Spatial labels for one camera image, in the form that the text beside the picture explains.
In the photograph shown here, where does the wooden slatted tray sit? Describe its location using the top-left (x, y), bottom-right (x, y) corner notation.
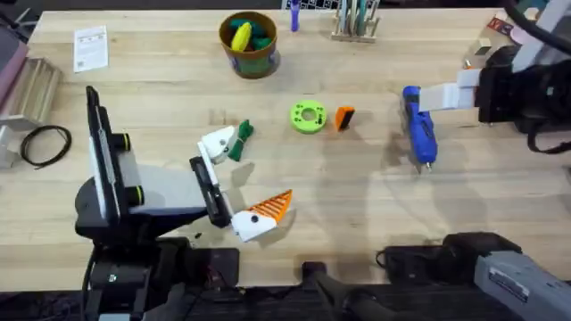
top-left (0, 56), bottom-right (63, 131)

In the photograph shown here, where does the red and white box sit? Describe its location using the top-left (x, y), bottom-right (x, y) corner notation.
top-left (485, 12), bottom-right (528, 46)

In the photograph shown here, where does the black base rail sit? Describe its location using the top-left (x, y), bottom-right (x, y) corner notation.
top-left (0, 284), bottom-right (571, 321)

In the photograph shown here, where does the grey and black left gripper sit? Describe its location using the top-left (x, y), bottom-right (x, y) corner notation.
top-left (118, 126), bottom-right (294, 243)

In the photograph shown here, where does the black left wrist plate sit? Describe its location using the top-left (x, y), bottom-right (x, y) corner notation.
top-left (86, 86), bottom-right (122, 225)

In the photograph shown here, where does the white paper sheet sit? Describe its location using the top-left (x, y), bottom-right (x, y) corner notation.
top-left (72, 25), bottom-right (110, 74)

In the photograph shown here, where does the black stand post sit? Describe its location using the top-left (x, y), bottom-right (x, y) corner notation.
top-left (301, 260), bottom-right (405, 321)

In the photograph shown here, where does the green disc with holes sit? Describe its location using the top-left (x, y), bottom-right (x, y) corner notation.
top-left (289, 99), bottom-right (328, 136)

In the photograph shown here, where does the green vegetable toy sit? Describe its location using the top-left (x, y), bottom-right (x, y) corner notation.
top-left (227, 119), bottom-right (255, 162)

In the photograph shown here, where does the grey metal bracket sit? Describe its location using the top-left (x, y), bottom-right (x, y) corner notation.
top-left (0, 123), bottom-right (22, 170)

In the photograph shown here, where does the dark pink flat case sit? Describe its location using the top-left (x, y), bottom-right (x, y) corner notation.
top-left (0, 25), bottom-right (29, 106)

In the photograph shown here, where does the blue electric screwdriver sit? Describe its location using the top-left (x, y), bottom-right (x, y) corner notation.
top-left (401, 85), bottom-right (439, 174)

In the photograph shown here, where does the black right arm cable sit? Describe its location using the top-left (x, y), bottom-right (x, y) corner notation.
top-left (502, 0), bottom-right (571, 57)

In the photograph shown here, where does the brown tub with toys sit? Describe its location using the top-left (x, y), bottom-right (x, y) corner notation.
top-left (218, 11), bottom-right (282, 80)

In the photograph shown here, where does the small pale block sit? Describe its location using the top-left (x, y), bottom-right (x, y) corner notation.
top-left (473, 37), bottom-right (493, 57)

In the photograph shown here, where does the orange ribbed wedge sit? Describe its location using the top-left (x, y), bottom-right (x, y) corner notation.
top-left (335, 105), bottom-right (357, 133)

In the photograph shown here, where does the wooden peg rack with tools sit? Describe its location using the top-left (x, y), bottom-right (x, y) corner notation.
top-left (330, 0), bottom-right (382, 45)

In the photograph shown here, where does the black coiled cable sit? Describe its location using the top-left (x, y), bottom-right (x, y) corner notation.
top-left (20, 124), bottom-right (73, 170)

